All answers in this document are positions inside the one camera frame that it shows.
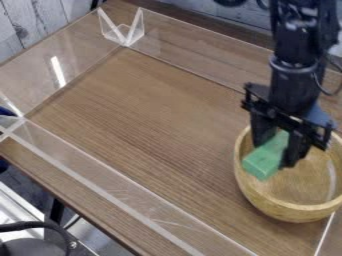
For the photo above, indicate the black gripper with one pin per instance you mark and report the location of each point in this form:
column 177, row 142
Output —
column 286, row 105

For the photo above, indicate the green rectangular block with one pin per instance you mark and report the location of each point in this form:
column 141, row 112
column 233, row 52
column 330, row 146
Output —
column 262, row 161

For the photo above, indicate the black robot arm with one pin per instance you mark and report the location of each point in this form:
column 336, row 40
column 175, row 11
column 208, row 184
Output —
column 305, row 29

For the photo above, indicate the light wooden bowl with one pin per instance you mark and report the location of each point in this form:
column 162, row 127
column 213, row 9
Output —
column 301, row 194

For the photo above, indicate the clear acrylic corner bracket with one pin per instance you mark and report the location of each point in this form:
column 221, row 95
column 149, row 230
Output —
column 123, row 34

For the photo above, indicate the clear acrylic tray wall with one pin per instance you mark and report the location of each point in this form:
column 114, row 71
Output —
column 147, row 223

